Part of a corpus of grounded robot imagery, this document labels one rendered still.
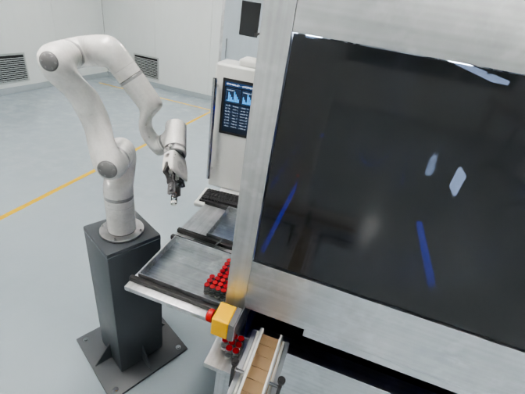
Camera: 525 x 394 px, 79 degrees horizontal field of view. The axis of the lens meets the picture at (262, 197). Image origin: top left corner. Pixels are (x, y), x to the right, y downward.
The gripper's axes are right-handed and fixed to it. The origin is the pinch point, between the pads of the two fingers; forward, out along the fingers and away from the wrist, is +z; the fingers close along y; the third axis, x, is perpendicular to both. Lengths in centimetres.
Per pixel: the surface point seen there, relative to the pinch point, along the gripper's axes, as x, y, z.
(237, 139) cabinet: -5, 52, -61
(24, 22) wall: 356, 83, -484
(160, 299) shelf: 15.7, 15.6, 32.8
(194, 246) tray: 12.0, 32.3, 8.1
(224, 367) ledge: -8, 16, 58
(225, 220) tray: 5, 50, -10
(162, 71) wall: 243, 284, -527
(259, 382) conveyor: -20, 15, 63
